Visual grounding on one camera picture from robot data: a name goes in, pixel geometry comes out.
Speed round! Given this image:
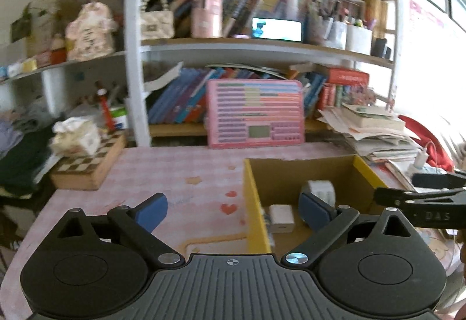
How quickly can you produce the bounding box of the lit phone on shelf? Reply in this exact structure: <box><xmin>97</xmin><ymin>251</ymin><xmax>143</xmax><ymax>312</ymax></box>
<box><xmin>251</xmin><ymin>18</ymin><xmax>303</xmax><ymax>42</ymax></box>

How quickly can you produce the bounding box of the stack of papers and books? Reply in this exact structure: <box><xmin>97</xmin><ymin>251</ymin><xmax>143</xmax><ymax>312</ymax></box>
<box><xmin>318</xmin><ymin>105</ymin><xmax>421</xmax><ymax>162</ymax></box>

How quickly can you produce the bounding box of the white quilted handbag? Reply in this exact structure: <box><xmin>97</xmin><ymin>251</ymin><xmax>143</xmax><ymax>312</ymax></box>
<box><xmin>140</xmin><ymin>0</ymin><xmax>174</xmax><ymax>41</ymax></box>

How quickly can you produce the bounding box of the pink checked tablecloth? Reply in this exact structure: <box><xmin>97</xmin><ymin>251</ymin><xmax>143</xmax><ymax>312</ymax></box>
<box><xmin>0</xmin><ymin>141</ymin><xmax>460</xmax><ymax>320</ymax></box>

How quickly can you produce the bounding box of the white power strip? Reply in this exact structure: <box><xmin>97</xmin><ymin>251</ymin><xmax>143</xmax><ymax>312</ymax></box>
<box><xmin>406</xmin><ymin>164</ymin><xmax>446</xmax><ymax>178</ymax></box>

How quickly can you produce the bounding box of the red dictionary book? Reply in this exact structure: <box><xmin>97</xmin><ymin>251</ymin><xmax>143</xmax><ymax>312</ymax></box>
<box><xmin>314</xmin><ymin>65</ymin><xmax>369</xmax><ymax>86</ymax></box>

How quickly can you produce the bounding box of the pink keyboard learning toy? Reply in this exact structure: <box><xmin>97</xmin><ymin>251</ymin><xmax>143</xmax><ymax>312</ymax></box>
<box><xmin>206</xmin><ymin>78</ymin><xmax>305</xmax><ymax>150</ymax></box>

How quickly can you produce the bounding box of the white pen holder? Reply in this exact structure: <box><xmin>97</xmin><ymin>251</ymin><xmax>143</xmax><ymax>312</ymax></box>
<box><xmin>346</xmin><ymin>25</ymin><xmax>373</xmax><ymax>55</ymax></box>

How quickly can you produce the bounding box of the wooden chessboard box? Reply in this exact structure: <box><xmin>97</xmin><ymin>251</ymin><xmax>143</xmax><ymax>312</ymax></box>
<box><xmin>50</xmin><ymin>131</ymin><xmax>126</xmax><ymax>191</ymax></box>

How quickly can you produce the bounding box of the yellow cardboard box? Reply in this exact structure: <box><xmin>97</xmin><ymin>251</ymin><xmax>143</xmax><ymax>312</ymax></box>
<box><xmin>243</xmin><ymin>155</ymin><xmax>387</xmax><ymax>258</ymax></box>

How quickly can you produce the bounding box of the floral tissue pack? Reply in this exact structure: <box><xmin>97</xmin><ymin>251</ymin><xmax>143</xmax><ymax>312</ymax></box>
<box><xmin>50</xmin><ymin>117</ymin><xmax>101</xmax><ymax>157</ymax></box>

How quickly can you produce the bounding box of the pink floral plush doll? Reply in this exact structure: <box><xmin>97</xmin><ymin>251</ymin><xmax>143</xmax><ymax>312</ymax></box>
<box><xmin>65</xmin><ymin>1</ymin><xmax>119</xmax><ymax>62</ymax></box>

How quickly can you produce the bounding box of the pink cylinder container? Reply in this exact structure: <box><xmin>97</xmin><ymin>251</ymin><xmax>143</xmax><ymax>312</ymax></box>
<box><xmin>190</xmin><ymin>0</ymin><xmax>223</xmax><ymax>38</ymax></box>

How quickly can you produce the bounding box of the red cloth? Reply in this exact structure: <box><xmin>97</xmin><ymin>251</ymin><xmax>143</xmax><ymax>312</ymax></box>
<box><xmin>398</xmin><ymin>115</ymin><xmax>454</xmax><ymax>173</ymax></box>

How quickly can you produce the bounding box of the small white charger cube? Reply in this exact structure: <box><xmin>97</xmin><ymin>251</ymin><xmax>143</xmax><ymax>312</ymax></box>
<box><xmin>269</xmin><ymin>204</ymin><xmax>295</xmax><ymax>233</ymax></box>

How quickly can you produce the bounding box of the pile of dark clothes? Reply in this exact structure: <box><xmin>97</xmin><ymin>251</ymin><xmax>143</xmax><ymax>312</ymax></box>
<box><xmin>1</xmin><ymin>118</ymin><xmax>54</xmax><ymax>197</ymax></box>

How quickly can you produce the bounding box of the row of blue books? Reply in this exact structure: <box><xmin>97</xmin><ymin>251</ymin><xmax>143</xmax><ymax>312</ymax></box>
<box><xmin>145</xmin><ymin>67</ymin><xmax>227</xmax><ymax>124</ymax></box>

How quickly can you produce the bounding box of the red white pen toy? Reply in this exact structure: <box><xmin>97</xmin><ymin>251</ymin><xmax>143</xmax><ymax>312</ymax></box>
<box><xmin>95</xmin><ymin>81</ymin><xmax>115</xmax><ymax>133</ymax></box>

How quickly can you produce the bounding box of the clear tape roll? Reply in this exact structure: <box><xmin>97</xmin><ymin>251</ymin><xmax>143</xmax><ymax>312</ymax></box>
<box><xmin>308</xmin><ymin>180</ymin><xmax>336</xmax><ymax>207</ymax></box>

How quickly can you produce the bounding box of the white bookshelf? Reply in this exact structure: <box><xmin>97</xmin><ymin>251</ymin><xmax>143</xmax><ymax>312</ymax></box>
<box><xmin>1</xmin><ymin>0</ymin><xmax>395</xmax><ymax>146</ymax></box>

